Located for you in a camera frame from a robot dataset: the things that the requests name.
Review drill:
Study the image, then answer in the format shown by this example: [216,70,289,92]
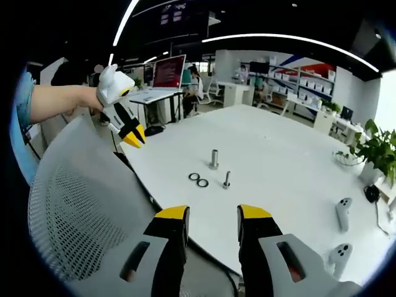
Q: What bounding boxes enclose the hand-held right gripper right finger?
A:
[236,204,363,297]

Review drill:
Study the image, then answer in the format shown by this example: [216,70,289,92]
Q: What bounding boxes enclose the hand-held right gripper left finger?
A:
[66,204,190,297]

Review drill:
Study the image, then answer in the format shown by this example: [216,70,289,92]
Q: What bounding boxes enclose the large steel threaded stud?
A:
[208,148,221,171]

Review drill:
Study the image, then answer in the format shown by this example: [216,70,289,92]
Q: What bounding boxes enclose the open laptop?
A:
[129,54,187,105]

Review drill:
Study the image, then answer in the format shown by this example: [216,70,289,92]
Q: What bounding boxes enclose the white handheld controller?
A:
[327,243,354,280]
[335,197,353,233]

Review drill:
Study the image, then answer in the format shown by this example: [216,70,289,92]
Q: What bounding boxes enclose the white swivel chair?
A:
[200,77,224,105]

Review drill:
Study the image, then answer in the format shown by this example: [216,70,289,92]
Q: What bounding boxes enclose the person's blue shirt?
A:
[9,71,40,186]

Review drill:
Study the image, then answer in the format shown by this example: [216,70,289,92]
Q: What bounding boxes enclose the white mesh office chair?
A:
[27,116,245,297]

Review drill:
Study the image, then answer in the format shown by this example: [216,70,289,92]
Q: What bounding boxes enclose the black monitor by shelves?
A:
[249,61,270,74]

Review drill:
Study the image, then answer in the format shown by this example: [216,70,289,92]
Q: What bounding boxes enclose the white office desk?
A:
[312,110,372,146]

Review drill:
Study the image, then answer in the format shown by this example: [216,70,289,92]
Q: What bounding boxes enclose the large potted green plant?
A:
[349,119,396,186]

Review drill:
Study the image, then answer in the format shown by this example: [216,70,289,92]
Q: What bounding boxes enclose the small potted green plant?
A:
[321,100,342,114]

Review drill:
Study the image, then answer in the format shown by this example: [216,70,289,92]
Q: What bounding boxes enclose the long ceiling light strip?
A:
[200,33,381,74]

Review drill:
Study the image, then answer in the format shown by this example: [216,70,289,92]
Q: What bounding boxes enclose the storage shelves with white bins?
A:
[239,55,337,108]

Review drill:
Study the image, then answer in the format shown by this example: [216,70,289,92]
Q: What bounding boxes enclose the thin cable coil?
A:
[332,150,366,167]

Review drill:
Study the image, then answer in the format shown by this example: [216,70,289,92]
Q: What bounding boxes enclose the black cable bundle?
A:
[363,184,391,236]

